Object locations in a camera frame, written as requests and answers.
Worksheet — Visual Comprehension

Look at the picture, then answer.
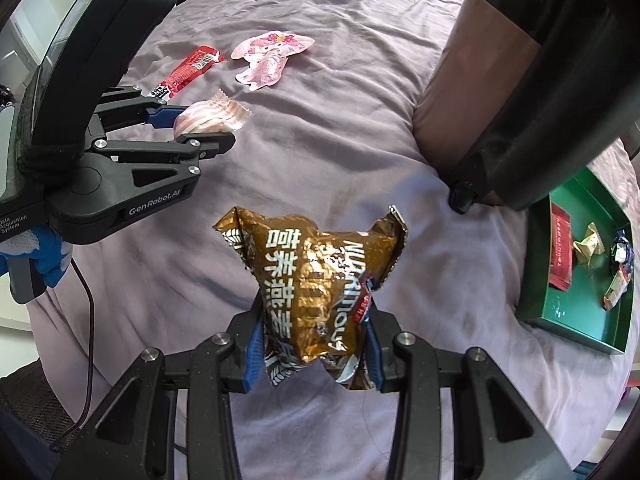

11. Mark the blue white snack packet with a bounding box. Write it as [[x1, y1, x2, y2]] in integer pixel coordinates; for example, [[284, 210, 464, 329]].
[[610, 229, 636, 273]]

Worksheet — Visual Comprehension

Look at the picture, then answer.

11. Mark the person's left hand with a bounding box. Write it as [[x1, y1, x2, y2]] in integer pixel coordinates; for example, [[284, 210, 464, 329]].
[[0, 224, 68, 288]]

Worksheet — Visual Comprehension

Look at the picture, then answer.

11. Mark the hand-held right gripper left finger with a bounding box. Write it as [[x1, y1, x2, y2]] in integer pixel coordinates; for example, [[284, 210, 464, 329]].
[[52, 310, 263, 480]]

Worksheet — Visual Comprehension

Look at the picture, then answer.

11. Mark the purple bed sheet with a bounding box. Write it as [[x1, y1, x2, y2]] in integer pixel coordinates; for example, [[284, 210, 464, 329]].
[[27, 0, 640, 480]]

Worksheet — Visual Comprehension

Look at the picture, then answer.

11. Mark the pink cartoon snack packet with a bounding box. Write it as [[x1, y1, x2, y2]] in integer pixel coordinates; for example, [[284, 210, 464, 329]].
[[231, 30, 316, 92]]

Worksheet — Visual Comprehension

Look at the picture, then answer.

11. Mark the brown foil snack packet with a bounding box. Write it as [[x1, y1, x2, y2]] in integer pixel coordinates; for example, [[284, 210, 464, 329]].
[[212, 205, 410, 392]]

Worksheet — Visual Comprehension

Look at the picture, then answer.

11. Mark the black cable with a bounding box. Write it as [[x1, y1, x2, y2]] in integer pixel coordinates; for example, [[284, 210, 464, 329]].
[[50, 257, 96, 453]]

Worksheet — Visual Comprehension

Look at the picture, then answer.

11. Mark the dark cloth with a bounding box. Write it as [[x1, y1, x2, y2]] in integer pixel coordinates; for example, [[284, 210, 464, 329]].
[[0, 360, 83, 480]]

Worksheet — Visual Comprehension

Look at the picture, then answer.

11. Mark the long red snack packet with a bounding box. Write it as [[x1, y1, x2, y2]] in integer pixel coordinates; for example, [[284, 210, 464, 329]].
[[141, 46, 224, 101]]

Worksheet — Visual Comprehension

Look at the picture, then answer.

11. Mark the green paper tray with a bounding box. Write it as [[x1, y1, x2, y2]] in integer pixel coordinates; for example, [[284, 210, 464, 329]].
[[516, 167, 638, 356]]

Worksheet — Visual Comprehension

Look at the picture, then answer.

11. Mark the olive green candy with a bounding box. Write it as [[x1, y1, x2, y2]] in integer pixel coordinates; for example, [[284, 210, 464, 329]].
[[573, 222, 606, 264]]

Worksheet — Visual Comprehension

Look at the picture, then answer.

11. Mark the small white candy packet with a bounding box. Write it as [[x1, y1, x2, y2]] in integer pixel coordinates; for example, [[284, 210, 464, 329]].
[[601, 266, 633, 311]]

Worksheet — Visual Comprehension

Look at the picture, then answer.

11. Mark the pink striped candy packet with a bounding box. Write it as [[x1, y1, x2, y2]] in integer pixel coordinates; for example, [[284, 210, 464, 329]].
[[173, 91, 253, 136]]

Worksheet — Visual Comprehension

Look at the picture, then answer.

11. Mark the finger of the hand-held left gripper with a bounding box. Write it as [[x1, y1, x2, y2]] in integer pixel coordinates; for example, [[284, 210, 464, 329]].
[[92, 85, 188, 135], [94, 131, 236, 197]]

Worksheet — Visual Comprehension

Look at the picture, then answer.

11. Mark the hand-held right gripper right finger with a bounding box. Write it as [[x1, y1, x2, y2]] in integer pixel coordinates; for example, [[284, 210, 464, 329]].
[[367, 310, 573, 480]]

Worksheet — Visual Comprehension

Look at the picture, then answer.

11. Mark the red square snack packet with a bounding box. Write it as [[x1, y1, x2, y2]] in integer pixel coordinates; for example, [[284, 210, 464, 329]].
[[548, 203, 572, 292]]

